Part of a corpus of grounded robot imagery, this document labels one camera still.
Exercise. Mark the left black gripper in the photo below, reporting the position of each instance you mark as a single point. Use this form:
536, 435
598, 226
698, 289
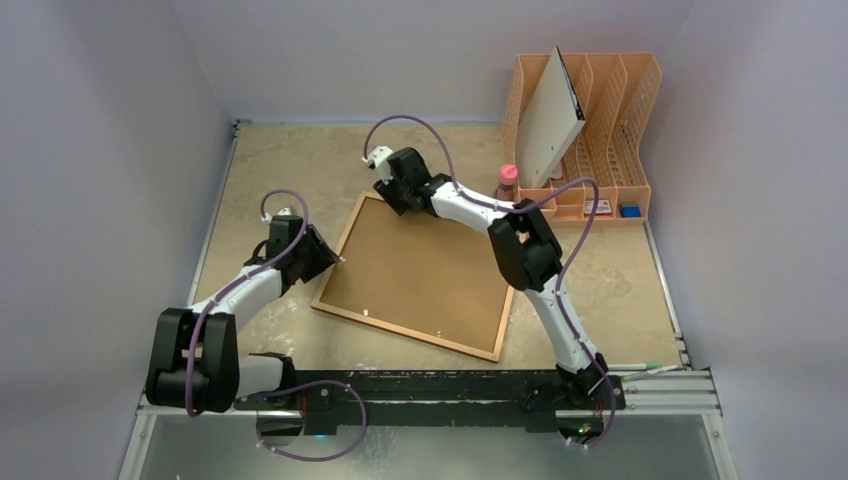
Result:
323, 256

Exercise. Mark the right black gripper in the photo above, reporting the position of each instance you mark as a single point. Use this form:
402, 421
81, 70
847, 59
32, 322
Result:
395, 195

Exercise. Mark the wooden picture frame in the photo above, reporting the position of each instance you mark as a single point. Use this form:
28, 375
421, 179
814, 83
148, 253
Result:
411, 331

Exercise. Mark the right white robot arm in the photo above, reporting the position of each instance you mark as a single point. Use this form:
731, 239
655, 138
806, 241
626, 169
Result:
527, 253

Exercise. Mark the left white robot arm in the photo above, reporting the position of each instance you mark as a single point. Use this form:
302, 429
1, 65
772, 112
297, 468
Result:
195, 363

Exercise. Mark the pink capped bottle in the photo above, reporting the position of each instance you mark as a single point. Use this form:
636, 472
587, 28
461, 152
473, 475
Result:
507, 181

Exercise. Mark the white board in organizer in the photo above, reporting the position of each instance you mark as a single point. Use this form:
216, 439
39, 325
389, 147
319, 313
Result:
550, 123

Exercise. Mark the orange file organizer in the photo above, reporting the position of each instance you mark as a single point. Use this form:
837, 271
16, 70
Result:
617, 92

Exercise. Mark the red white small box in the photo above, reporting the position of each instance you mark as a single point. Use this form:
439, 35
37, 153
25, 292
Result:
601, 208

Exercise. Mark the blue small box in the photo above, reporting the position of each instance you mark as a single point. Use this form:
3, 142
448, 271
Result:
630, 210

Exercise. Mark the green tipped pen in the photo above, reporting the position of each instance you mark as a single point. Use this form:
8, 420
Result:
634, 366

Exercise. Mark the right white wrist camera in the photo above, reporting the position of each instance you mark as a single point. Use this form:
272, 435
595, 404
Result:
377, 160

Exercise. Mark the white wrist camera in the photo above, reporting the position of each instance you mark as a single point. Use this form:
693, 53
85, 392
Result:
377, 160
286, 211

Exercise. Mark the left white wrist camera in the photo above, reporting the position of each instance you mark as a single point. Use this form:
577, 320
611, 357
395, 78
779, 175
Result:
286, 211

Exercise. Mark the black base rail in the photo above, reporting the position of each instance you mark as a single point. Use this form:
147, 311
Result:
538, 401

